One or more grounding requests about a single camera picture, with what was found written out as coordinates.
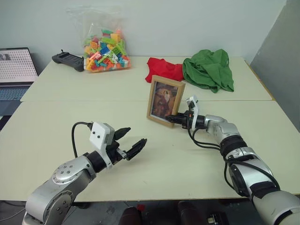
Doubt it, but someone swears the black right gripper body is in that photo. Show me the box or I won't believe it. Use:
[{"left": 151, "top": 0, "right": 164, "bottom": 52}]
[{"left": 177, "top": 109, "right": 193, "bottom": 129}]

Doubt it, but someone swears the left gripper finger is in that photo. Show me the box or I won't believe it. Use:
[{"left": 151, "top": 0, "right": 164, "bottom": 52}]
[
  {"left": 113, "top": 127, "right": 131, "bottom": 142},
  {"left": 126, "top": 138, "right": 148, "bottom": 161}
]

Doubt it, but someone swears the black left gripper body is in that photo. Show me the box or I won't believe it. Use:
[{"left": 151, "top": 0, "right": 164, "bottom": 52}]
[{"left": 105, "top": 139, "right": 129, "bottom": 166}]

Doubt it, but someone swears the wooden picture frame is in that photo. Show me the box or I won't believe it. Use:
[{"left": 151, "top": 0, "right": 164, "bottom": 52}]
[{"left": 146, "top": 75, "right": 186, "bottom": 128}]

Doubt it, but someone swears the red cloth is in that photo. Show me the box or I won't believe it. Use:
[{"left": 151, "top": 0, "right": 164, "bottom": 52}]
[{"left": 144, "top": 57, "right": 185, "bottom": 83}]

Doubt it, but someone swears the green cloth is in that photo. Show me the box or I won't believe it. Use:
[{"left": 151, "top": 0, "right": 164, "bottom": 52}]
[{"left": 182, "top": 48, "right": 235, "bottom": 94}]

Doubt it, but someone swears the dark rounded shape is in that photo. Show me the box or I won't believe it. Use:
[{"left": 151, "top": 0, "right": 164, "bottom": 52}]
[
  {"left": 177, "top": 201, "right": 200, "bottom": 225},
  {"left": 121, "top": 206, "right": 143, "bottom": 225}
]

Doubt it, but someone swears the clear bag of toy bricks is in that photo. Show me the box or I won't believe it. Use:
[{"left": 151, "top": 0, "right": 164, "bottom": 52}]
[{"left": 67, "top": 7, "right": 132, "bottom": 74}]

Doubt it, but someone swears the black handheld controller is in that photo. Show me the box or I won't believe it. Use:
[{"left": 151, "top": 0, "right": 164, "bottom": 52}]
[{"left": 51, "top": 49, "right": 85, "bottom": 73}]

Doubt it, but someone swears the grey partition panel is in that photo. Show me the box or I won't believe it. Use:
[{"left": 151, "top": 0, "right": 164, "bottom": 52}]
[{"left": 249, "top": 0, "right": 300, "bottom": 132}]

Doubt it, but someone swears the open laptop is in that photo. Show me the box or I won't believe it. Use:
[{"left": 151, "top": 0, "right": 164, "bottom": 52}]
[{"left": 0, "top": 47, "right": 39, "bottom": 117}]

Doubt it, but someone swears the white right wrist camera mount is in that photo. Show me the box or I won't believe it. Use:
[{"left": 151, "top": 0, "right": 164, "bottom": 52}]
[{"left": 186, "top": 95, "right": 200, "bottom": 130}]

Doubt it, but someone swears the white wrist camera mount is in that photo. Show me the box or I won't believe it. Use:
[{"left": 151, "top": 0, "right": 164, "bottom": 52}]
[
  {"left": 89, "top": 121, "right": 115, "bottom": 170},
  {"left": 186, "top": 95, "right": 200, "bottom": 130}
]

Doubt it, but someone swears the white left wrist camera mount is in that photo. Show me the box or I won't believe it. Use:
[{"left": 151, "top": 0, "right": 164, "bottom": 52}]
[{"left": 89, "top": 121, "right": 115, "bottom": 170}]

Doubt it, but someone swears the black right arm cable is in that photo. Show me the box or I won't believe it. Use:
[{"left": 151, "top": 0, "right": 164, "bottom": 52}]
[{"left": 187, "top": 117, "right": 281, "bottom": 198}]

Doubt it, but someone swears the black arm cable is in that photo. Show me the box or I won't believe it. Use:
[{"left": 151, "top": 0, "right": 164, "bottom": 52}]
[
  {"left": 71, "top": 121, "right": 94, "bottom": 159},
  {"left": 187, "top": 117, "right": 281, "bottom": 198}
]

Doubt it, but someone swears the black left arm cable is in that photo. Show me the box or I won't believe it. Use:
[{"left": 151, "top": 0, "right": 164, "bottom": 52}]
[{"left": 71, "top": 121, "right": 94, "bottom": 159}]

